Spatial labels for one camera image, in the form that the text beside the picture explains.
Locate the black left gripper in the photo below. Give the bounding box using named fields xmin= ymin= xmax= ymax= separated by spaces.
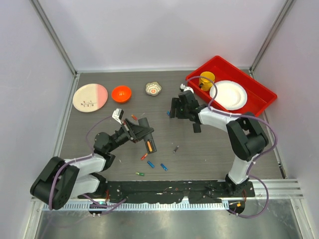
xmin=107 ymin=119 xmax=153 ymax=153

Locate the black remote control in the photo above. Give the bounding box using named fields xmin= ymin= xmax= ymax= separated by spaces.
xmin=144 ymin=135 xmax=157 ymax=154

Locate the black remote battery cover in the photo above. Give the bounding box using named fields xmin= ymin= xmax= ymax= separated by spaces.
xmin=193 ymin=123 xmax=201 ymax=133

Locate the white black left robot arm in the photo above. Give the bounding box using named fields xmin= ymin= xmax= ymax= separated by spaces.
xmin=30 ymin=118 xmax=156 ymax=210

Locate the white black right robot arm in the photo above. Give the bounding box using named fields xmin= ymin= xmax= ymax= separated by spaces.
xmin=169 ymin=90 xmax=269 ymax=197

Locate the yellow mug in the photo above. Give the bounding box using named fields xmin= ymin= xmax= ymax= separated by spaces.
xmin=198 ymin=71 xmax=215 ymax=92

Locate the small patterned ceramic bowl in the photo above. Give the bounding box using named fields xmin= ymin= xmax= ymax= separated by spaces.
xmin=145 ymin=81 xmax=162 ymax=96

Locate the orange plastic bowl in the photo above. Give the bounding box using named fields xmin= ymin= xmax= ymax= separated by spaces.
xmin=111 ymin=86 xmax=132 ymax=104

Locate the white paper plate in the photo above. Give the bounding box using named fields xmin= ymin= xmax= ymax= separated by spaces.
xmin=208 ymin=80 xmax=248 ymax=111

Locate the pink cream floral plate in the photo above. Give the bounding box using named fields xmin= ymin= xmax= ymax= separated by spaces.
xmin=72 ymin=84 xmax=108 ymax=113

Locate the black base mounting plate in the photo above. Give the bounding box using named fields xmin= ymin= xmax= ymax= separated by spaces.
xmin=87 ymin=180 xmax=255 ymax=204

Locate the red plastic bin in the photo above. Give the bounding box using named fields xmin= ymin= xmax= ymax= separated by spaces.
xmin=185 ymin=56 xmax=277 ymax=119

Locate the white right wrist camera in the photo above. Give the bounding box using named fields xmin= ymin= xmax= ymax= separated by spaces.
xmin=179 ymin=84 xmax=194 ymax=93

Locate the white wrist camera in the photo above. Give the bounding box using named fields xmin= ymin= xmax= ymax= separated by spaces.
xmin=112 ymin=108 xmax=124 ymax=124
xmin=179 ymin=84 xmax=194 ymax=93

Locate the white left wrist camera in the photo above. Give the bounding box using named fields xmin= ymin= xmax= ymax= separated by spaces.
xmin=112 ymin=108 xmax=124 ymax=124

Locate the white slotted cable duct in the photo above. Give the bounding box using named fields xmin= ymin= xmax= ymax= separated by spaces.
xmin=42 ymin=201 xmax=229 ymax=212

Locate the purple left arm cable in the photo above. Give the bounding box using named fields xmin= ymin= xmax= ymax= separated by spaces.
xmin=48 ymin=115 xmax=129 ymax=216

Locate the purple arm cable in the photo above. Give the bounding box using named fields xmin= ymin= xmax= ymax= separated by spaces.
xmin=48 ymin=115 xmax=129 ymax=216
xmin=185 ymin=76 xmax=279 ymax=218

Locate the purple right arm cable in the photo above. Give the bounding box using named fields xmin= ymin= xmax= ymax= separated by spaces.
xmin=185 ymin=76 xmax=279 ymax=218

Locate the aluminium front frame rail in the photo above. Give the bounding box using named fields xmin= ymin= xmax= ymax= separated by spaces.
xmin=248 ymin=179 xmax=303 ymax=199

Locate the aluminium right frame post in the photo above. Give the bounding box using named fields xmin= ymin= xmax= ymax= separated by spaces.
xmin=249 ymin=0 xmax=296 ymax=74

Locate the aluminium frame post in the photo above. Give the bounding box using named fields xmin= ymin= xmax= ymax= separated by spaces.
xmin=29 ymin=0 xmax=77 ymax=76
xmin=249 ymin=0 xmax=296 ymax=74

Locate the aluminium left frame post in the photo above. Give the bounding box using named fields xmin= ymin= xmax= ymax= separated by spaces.
xmin=29 ymin=0 xmax=77 ymax=76

